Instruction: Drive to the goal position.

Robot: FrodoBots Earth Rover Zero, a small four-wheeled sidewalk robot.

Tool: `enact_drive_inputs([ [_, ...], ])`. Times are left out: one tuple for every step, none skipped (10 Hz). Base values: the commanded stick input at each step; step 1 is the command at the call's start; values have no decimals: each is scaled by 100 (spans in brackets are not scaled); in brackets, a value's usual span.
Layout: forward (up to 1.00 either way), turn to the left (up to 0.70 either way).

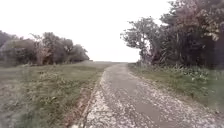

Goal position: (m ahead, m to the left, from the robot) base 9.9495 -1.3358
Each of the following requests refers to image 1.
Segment grey gravel path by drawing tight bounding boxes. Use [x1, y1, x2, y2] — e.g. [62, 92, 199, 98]
[79, 62, 224, 128]

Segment row of bushes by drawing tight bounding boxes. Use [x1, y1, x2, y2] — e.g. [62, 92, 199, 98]
[0, 30, 91, 67]

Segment grass field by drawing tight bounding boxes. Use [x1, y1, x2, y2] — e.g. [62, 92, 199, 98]
[0, 60, 118, 128]

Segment grass verge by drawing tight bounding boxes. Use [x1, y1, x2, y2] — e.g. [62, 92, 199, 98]
[127, 62, 224, 114]

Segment row of trees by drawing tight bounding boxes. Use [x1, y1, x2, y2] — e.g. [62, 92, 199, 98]
[120, 0, 224, 70]

